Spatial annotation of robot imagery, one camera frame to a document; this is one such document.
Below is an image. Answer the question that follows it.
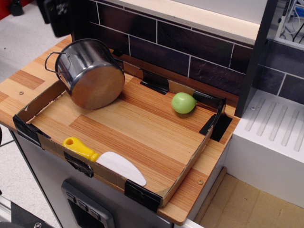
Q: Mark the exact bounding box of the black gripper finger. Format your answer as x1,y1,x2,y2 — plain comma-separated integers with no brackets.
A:
36,0,71,38

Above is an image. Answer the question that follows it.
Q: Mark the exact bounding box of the stainless steel pot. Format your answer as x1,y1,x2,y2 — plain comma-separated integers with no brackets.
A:
53,38,125,110

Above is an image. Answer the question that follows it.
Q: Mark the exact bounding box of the cardboard fence with black tape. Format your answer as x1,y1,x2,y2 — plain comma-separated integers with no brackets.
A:
13,76,238,222

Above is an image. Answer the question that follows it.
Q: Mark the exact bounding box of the black object on floor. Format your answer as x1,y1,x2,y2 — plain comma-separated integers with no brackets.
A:
7,0,24,17

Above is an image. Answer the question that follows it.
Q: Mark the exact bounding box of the green toy pear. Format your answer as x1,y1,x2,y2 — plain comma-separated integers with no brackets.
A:
171,92,197,114

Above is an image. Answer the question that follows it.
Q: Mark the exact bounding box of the grey oven control panel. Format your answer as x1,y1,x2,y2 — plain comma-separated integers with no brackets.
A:
61,180,115,228

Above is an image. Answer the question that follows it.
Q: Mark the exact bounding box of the white sink drainboard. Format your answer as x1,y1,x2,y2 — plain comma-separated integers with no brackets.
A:
225,90,304,207

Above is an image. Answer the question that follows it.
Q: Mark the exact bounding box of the yellow handled white toy knife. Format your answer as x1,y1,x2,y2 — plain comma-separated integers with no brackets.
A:
62,137,147,187

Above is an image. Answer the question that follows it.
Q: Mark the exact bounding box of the dark grey vertical post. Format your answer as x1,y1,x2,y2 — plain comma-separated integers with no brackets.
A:
235,0,278,117

